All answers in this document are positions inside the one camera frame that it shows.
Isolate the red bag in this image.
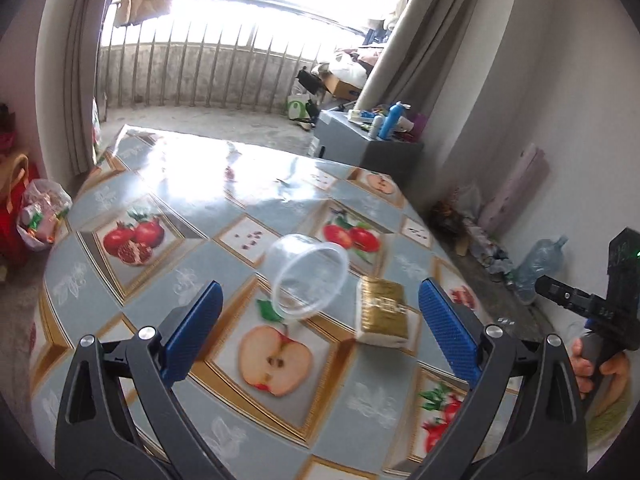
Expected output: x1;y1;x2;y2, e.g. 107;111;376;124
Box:
0;155;41;267

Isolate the grey curtain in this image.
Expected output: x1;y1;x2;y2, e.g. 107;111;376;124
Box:
357;0;516;113
37;0;118;176

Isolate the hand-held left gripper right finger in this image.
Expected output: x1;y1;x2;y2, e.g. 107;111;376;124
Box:
419;277;588;480

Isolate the balcony railing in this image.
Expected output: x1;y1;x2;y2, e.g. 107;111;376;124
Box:
97;0;371;113

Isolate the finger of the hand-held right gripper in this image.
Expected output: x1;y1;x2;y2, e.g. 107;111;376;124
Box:
534;275;593;318

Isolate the person's right forearm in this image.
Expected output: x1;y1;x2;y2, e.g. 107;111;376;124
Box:
587;385;637;453

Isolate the gold packet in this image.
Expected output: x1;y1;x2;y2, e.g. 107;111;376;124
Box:
355;276;410;348

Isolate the pink rolled mat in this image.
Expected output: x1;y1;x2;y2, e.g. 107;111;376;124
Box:
477;144;551;238

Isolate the blue bottle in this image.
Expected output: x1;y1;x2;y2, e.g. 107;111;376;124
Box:
378;102;408;140

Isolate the fruit printed tablecloth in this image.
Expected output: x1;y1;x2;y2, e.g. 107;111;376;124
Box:
30;125;556;480

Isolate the clear bag of packets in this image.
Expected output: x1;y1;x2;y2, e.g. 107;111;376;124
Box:
17;178;73;250

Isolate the cardboard box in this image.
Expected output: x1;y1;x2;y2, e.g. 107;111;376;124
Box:
322;74;364;102

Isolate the grey cabinet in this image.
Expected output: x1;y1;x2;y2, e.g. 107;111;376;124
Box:
312;110;426;187

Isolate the clear plastic cup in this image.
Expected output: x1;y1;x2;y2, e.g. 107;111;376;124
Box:
271;234;350;320

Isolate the person's right hand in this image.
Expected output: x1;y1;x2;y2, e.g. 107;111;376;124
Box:
571;336;632;413

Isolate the clear water jug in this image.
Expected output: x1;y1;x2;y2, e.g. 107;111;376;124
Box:
510;235;570;306

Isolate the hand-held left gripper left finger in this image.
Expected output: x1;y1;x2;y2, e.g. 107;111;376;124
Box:
54;281;236;480

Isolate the green white bag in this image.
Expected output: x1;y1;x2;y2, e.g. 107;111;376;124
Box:
286;94;311;121

